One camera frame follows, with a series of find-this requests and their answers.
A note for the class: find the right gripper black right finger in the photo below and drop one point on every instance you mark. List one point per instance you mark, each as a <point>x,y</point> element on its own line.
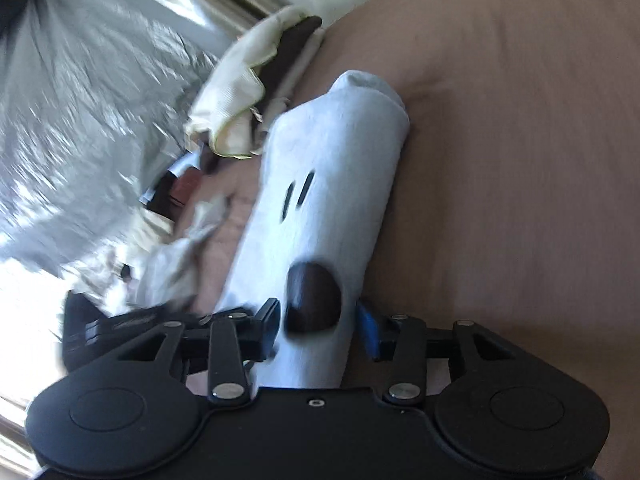
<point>400,340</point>

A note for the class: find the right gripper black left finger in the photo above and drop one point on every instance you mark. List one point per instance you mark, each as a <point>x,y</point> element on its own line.
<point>237,339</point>

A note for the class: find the light grey snoopy shirt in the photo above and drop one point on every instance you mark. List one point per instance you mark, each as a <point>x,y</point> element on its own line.
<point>325,180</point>

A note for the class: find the white crumpled garment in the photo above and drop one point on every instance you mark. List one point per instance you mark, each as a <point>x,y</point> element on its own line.
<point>155,267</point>

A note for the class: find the cream knit garment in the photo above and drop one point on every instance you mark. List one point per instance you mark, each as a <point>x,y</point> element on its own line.
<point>223,115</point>

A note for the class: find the silver foil window cover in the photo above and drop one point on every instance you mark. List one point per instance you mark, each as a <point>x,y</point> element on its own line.
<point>94,95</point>

